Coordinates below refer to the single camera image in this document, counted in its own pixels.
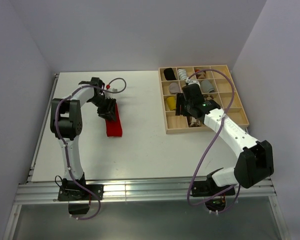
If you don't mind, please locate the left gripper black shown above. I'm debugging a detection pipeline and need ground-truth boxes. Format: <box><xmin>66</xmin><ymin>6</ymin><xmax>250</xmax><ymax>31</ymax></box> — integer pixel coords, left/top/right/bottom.
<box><xmin>89</xmin><ymin>95</ymin><xmax>117</xmax><ymax>122</ymax></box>

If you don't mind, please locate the brown striped sock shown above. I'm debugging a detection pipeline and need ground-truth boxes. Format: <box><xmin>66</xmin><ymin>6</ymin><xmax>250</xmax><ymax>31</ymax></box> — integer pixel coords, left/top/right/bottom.
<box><xmin>187</xmin><ymin>116</ymin><xmax>202</xmax><ymax>128</ymax></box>

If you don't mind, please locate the red sock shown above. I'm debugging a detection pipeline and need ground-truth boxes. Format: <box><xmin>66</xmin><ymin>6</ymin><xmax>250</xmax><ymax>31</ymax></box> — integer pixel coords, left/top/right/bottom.
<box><xmin>105</xmin><ymin>104</ymin><xmax>123</xmax><ymax>138</ymax></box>

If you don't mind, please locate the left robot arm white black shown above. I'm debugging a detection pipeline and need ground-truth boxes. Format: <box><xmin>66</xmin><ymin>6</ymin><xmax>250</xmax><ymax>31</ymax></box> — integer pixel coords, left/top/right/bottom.
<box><xmin>50</xmin><ymin>77</ymin><xmax>127</xmax><ymax>200</ymax></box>

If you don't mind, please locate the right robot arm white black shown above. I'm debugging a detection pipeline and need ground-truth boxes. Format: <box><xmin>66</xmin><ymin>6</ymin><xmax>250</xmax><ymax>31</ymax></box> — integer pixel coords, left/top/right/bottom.
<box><xmin>176</xmin><ymin>83</ymin><xmax>274</xmax><ymax>196</ymax></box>

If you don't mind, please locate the rolled yellow sock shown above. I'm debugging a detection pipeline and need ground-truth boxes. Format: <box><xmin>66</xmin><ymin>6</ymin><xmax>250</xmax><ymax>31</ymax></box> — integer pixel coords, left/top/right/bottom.
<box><xmin>165</xmin><ymin>96</ymin><xmax>176</xmax><ymax>111</ymax></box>

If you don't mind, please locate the rolled grey beige sock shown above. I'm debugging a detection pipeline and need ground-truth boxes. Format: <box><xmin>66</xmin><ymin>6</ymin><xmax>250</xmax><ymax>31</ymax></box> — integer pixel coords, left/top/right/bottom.
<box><xmin>168</xmin><ymin>82</ymin><xmax>182</xmax><ymax>95</ymax></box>

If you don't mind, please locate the rolled dark argyle sock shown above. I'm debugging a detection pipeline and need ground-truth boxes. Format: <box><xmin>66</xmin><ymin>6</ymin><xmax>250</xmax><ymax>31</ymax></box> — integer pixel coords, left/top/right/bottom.
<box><xmin>203</xmin><ymin>94</ymin><xmax>215</xmax><ymax>101</ymax></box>

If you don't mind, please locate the rolled white striped sock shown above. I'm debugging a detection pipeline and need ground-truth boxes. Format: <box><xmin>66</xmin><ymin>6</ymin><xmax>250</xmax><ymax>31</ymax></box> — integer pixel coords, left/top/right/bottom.
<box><xmin>177</xmin><ymin>68</ymin><xmax>188</xmax><ymax>80</ymax></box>

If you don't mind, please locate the rolled black sock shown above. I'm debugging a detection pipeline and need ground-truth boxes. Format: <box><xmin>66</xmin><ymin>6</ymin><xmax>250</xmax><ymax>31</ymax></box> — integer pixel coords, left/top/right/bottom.
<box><xmin>163</xmin><ymin>67</ymin><xmax>176</xmax><ymax>81</ymax></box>

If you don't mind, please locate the rolled orange argyle sock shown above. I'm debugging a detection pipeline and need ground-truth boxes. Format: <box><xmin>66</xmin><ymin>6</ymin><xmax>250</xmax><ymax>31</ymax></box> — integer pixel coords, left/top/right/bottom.
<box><xmin>194</xmin><ymin>68</ymin><xmax>206</xmax><ymax>79</ymax></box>

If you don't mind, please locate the wooden compartment tray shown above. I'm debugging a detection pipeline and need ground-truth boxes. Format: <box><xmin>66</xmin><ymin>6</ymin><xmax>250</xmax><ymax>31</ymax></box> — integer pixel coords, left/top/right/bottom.
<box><xmin>158</xmin><ymin>65</ymin><xmax>250</xmax><ymax>134</ymax></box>

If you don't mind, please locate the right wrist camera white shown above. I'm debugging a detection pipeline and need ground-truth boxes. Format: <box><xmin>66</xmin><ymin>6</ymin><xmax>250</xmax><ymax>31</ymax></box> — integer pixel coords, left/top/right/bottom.
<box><xmin>185</xmin><ymin>78</ymin><xmax>200</xmax><ymax>86</ymax></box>

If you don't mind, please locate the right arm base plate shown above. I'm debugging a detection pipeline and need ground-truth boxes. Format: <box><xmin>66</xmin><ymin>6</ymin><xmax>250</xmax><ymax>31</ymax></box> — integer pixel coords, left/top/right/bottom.
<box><xmin>187</xmin><ymin>180</ymin><xmax>236</xmax><ymax>199</ymax></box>

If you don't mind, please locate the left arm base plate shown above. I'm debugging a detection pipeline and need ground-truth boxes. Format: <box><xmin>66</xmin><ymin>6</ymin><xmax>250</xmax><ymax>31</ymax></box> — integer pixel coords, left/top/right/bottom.
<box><xmin>57</xmin><ymin>181</ymin><xmax>104</xmax><ymax>202</ymax></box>

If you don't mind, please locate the aluminium frame rail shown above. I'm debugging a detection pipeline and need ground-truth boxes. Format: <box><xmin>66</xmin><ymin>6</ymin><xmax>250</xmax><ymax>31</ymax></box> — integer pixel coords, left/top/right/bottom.
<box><xmin>13</xmin><ymin>176</ymin><xmax>277</xmax><ymax>206</ymax></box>

